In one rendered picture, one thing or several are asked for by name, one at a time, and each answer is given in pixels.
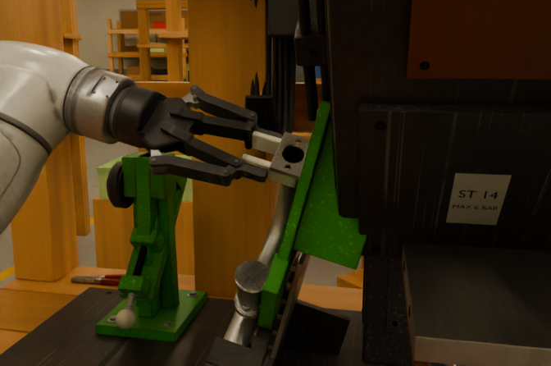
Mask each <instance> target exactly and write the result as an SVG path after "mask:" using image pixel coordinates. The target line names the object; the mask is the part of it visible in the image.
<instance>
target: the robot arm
mask: <svg viewBox="0 0 551 366"><path fill-rule="evenodd" d="M189 107H193V108H194V109H201V110H202V111H204V112H206V113H209V114H211V115H213V116H214V117H212V116H207V115H205V114H204V113H203V112H197V111H193V110H191V109H190V108H189ZM71 132H72V133H75V134H76V135H80V136H85V137H88V138H90V139H93V140H98V141H101V142H103V143H106V144H115V143H117V142H118V141H119V142H121V143H124V144H128V145H132V146H134V147H137V148H140V149H146V150H147V151H148V152H149V153H150V154H151V157H150V158H149V160H148V162H149V166H150V168H151V171H152V174H153V175H167V174H171V175H176V176H182V177H186V178H189V179H194V180H197V181H204V182H207V183H211V184H215V185H222V186H229V185H230V184H231V182H232V180H233V179H236V180H238V179H240V178H241V177H242V176H243V177H246V178H248V179H251V180H254V181H258V182H266V179H268V180H271V181H275V182H278V183H281V184H283V185H287V186H290V187H293V188H296V186H297V184H298V179H295V178H293V177H290V176H286V175H282V174H280V173H277V172H273V171H270V165H271V162H268V161H266V160H263V159H260V158H256V157H254V156H251V155H247V154H244V155H243V157H242V161H241V159H240V158H237V157H235V156H234V155H232V154H230V153H227V152H225V151H223V150H221V149H218V148H216V147H214V146H212V145H210V144H207V143H205V142H203V141H201V140H198V139H196V138H195V137H194V135H204V134H206V135H214V136H220V137H224V138H229V139H234V140H242V141H248V142H253V149H257V150H260V151H263V152H266V153H271V154H274V155H275V154H276V150H277V149H278V147H279V145H280V142H281V140H282V135H281V134H279V133H276V132H273V131H270V130H265V129H262V128H260V127H259V126H258V125H257V114H256V113H255V112H253V111H251V110H248V109H247V108H242V107H240V106H238V105H236V104H233V103H230V102H227V101H225V100H223V99H220V98H217V97H215V96H212V95H210V94H207V93H205V92H204V91H203V90H202V89H200V88H199V87H198V86H197V85H192V86H191V87H190V93H188V94H186V95H185V96H184V97H183V98H178V97H174V98H168V97H166V96H164V95H162V94H160V93H158V92H157V91H154V90H151V89H146V88H144V87H140V86H137V85H136V84H135V82H134V81H133V80H132V79H131V78H129V77H127V76H123V75H119V74H116V73H113V72H110V71H105V70H103V69H102V68H99V67H94V66H90V65H88V64H86V63H85V62H82V61H81V60H80V59H79V58H77V57H75V56H72V55H70V54H69V53H65V52H63V51H60V50H57V49H55V48H49V47H46V46H42V45H38V44H34V43H25V42H19V41H9V40H0V235H1V234H2V233H3V232H4V230H5V229H6V228H7V227H8V225H9V224H10V223H11V221H12V220H13V218H14V217H15V215H17V213H18V212H19V210H20V208H21V207H22V205H23V204H24V202H25V201H26V200H27V198H28V197H29V195H30V193H31V191H32V189H33V188H34V186H35V184H36V182H37V181H38V179H39V176H40V173H41V171H42V169H43V166H44V164H45V162H46V161H47V160H48V157H49V155H50V154H51V153H52V151H53V150H54V149H55V148H56V147H57V146H58V145H59V144H60V143H61V142H62V141H63V140H64V139H65V138H66V137H67V136H68V135H69V134H70V133H71ZM174 151H178V152H180V153H182V154H184V155H186V156H189V157H190V156H193V157H195V158H197V159H199V160H201V161H204V162H199V161H194V160H191V159H187V158H181V157H176V156H172V155H167V154H166V153H169V152H174Z"/></svg>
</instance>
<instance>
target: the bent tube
mask: <svg viewBox="0 0 551 366"><path fill-rule="evenodd" d="M297 142H299V143H301V144H297ZM309 142H310V139H308V138H304V137H302V136H299V135H294V134H291V133H288V132H285V133H284V135H283V137H282V140H281V142H280V145H279V147H278V149H277V150H276V153H275V156H274V157H273V160H272V162H271V165H270V171H273V172H277V173H280V174H282V175H286V176H290V177H293V178H295V179H298V180H299V177H300V174H301V171H302V168H303V163H304V159H305V157H306V153H307V148H308V145H309ZM285 168H290V169H289V170H288V169H285ZM296 189H297V186H296V188H293V187H290V186H287V185H283V184H281V183H279V189H278V195H277V199H276V203H275V209H274V212H273V215H272V219H271V224H270V226H269V229H268V232H267V234H266V239H265V241H264V243H263V246H262V249H261V252H260V254H259V256H258V258H257V261H259V262H261V263H263V264H265V265H266V266H267V268H268V270H269V269H270V267H271V263H272V261H273V258H274V256H275V254H276V253H279V249H280V244H281V241H282V238H283V234H284V232H285V227H286V223H287V221H288V217H289V212H290V209H291V206H292V202H293V200H294V195H295V191H296ZM258 318H259V317H257V318H251V319H249V318H243V317H242V316H240V315H239V314H238V313H237V312H236V310H235V313H234V315H233V318H232V319H231V321H230V325H229V327H228V329H227V331H226V334H225V336H224V339H226V340H228V341H232V342H234V343H237V344H240V345H243V346H246V347H248V343H249V341H250V338H251V336H252V334H253V330H254V328H255V326H256V324H257V320H258Z"/></svg>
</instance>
